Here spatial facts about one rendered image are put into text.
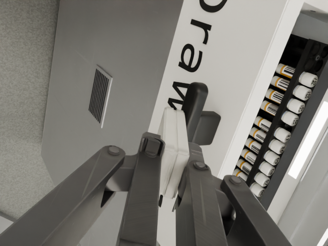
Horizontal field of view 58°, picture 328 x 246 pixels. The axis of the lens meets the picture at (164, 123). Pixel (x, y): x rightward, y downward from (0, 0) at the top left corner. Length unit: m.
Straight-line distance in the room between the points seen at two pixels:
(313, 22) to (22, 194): 1.23
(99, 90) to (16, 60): 0.49
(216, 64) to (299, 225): 0.18
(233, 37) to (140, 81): 0.32
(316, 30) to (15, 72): 0.93
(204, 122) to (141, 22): 0.36
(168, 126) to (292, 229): 0.20
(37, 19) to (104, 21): 0.43
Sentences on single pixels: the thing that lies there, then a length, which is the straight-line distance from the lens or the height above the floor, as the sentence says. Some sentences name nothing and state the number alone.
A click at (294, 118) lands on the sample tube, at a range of 0.32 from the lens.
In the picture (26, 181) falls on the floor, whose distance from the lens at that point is 1.35.
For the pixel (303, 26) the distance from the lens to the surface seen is 0.42.
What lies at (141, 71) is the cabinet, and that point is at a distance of 0.54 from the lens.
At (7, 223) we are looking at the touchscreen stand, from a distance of 1.43.
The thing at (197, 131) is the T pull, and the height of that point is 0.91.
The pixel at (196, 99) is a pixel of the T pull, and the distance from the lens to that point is 0.21.
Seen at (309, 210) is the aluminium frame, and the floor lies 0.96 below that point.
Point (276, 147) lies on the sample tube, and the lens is 0.33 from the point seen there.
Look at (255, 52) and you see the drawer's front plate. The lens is 0.23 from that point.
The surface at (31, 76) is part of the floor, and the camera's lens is 1.14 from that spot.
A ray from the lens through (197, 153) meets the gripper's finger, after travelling 0.18.
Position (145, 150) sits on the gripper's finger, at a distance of 0.15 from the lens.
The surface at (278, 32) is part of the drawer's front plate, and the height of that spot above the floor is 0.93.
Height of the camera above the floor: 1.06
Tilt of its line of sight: 46 degrees down
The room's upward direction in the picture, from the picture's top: 130 degrees clockwise
